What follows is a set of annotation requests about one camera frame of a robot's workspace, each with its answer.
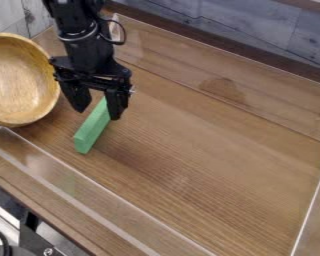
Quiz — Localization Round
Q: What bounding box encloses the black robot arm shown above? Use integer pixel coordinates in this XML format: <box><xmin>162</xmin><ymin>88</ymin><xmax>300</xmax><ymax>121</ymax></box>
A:
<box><xmin>42</xmin><ymin>0</ymin><xmax>132</xmax><ymax>120</ymax></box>

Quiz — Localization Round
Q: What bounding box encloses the green rectangular stick block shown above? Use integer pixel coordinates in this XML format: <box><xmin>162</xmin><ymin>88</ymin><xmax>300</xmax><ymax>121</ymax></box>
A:
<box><xmin>73</xmin><ymin>99</ymin><xmax>110</xmax><ymax>154</ymax></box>

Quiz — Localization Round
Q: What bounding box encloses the wooden bowl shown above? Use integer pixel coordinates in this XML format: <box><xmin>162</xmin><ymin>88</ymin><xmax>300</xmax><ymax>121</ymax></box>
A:
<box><xmin>0</xmin><ymin>32</ymin><xmax>59</xmax><ymax>127</ymax></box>

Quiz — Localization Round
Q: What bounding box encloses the clear acrylic tray wall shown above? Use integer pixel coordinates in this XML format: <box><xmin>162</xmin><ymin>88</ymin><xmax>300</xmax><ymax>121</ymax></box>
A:
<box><xmin>0</xmin><ymin>18</ymin><xmax>320</xmax><ymax>256</ymax></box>

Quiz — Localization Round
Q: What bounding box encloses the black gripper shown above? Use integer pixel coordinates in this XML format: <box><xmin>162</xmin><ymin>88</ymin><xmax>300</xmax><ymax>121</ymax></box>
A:
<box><xmin>50</xmin><ymin>28</ymin><xmax>132</xmax><ymax>120</ymax></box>

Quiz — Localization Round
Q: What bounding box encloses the black metal table bracket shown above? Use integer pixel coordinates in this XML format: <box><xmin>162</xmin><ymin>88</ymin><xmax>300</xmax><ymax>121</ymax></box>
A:
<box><xmin>18</xmin><ymin>212</ymin><xmax>66</xmax><ymax>256</ymax></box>

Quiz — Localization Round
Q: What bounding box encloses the clear acrylic corner bracket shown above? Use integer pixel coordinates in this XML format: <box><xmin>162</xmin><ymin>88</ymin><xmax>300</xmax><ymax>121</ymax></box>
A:
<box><xmin>109</xmin><ymin>14</ymin><xmax>125</xmax><ymax>45</ymax></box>

